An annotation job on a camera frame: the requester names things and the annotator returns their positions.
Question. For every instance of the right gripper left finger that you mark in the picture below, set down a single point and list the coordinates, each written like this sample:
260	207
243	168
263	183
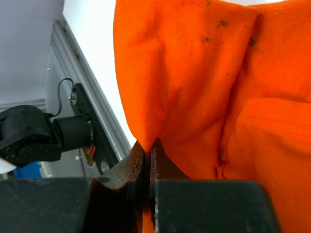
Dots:
111	203

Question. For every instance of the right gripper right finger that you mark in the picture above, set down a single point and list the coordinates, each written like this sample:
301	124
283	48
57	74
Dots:
183	205

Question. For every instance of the orange t-shirt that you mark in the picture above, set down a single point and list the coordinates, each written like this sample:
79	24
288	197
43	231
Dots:
227	90

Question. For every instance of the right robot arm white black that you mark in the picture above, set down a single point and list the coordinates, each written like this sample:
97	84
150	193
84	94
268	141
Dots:
27	135

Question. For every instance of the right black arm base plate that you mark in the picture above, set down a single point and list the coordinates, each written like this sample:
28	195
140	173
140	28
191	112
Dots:
99	153

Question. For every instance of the aluminium mounting rail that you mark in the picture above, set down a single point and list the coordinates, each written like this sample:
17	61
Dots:
67	66

